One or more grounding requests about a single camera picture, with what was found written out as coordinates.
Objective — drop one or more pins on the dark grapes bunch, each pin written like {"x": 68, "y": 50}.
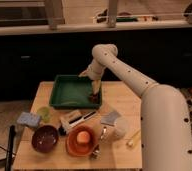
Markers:
{"x": 94, "y": 98}

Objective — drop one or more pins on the orange bowl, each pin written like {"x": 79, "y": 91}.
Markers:
{"x": 81, "y": 150}

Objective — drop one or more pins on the wooden spoon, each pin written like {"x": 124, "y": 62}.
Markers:
{"x": 134, "y": 139}

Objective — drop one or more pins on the purple bowl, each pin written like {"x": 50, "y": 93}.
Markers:
{"x": 45, "y": 139}

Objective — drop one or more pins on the black pole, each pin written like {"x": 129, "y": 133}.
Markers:
{"x": 9, "y": 153}

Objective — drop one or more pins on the orange fruit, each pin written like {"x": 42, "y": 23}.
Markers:
{"x": 83, "y": 137}

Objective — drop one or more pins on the small metal object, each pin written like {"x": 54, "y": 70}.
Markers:
{"x": 95, "y": 152}

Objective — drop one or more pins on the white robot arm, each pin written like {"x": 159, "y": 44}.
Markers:
{"x": 165, "y": 122}

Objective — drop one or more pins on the blue sponge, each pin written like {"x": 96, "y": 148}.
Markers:
{"x": 29, "y": 119}

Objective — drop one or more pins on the green plastic cup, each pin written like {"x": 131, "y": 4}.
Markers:
{"x": 44, "y": 113}

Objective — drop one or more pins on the grey cloth piece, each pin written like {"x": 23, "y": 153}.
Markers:
{"x": 110, "y": 118}

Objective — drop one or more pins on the green plastic tray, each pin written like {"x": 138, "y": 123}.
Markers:
{"x": 73, "y": 92}

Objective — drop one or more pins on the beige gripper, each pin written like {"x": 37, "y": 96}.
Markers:
{"x": 95, "y": 74}

